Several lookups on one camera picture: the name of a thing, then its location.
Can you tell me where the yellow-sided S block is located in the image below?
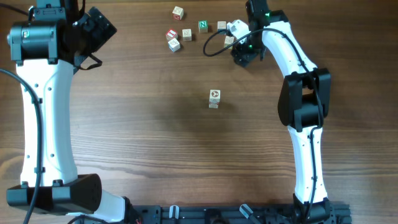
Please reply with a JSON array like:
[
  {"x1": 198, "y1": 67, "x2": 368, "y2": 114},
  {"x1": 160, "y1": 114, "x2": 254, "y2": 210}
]
[{"x1": 224, "y1": 36, "x2": 234, "y2": 49}]

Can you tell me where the green N block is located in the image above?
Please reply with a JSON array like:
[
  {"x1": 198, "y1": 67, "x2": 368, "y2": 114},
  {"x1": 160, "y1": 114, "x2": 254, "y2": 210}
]
[{"x1": 198, "y1": 20, "x2": 208, "y2": 34}]

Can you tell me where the white mushroom picture block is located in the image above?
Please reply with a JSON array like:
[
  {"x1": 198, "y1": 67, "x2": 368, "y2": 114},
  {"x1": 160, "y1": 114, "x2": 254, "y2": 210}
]
[{"x1": 209, "y1": 102, "x2": 219, "y2": 109}]

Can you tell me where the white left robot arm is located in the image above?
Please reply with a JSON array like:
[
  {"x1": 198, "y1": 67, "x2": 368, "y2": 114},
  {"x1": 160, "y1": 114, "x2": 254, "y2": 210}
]
[{"x1": 6, "y1": 0, "x2": 142, "y2": 223}]

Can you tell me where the white plain block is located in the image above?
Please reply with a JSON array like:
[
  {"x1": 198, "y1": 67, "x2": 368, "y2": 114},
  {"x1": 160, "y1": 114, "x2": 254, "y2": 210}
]
[{"x1": 182, "y1": 29, "x2": 192, "y2": 42}]

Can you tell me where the white blue-sided block left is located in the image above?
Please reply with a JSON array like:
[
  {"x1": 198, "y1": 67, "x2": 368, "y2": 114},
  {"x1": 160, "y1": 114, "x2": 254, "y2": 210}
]
[{"x1": 168, "y1": 38, "x2": 181, "y2": 52}]

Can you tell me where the red I block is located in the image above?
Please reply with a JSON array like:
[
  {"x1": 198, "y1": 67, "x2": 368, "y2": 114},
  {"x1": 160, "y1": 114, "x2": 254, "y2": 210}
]
[{"x1": 165, "y1": 29, "x2": 178, "y2": 41}]

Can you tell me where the red-sided block top left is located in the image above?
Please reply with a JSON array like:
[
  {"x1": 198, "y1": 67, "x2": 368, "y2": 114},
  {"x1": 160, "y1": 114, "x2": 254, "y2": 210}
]
[{"x1": 172, "y1": 6, "x2": 184, "y2": 21}]

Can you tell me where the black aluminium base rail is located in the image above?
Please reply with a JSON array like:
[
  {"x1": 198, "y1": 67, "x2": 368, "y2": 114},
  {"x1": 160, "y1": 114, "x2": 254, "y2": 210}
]
[{"x1": 74, "y1": 203, "x2": 352, "y2": 224}]

